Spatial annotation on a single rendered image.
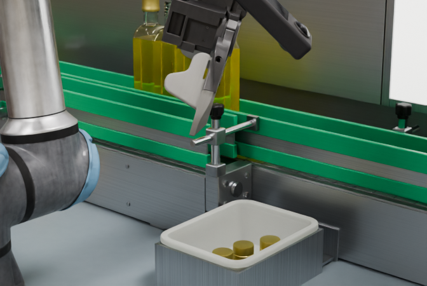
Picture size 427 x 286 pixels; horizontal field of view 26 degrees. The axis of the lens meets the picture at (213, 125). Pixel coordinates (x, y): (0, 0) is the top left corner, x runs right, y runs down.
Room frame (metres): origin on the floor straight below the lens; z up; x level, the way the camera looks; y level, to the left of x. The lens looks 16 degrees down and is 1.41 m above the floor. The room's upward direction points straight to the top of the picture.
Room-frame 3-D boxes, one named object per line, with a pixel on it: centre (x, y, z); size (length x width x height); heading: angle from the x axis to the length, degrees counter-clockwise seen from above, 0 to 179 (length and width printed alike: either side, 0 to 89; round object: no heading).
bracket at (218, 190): (1.53, -0.03, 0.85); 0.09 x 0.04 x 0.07; 140
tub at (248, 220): (1.37, -0.04, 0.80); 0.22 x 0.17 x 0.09; 140
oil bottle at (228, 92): (1.69, -0.01, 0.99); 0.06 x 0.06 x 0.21; 49
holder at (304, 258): (1.39, -0.06, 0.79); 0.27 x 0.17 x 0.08; 140
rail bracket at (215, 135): (1.52, -0.02, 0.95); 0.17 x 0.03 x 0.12; 140
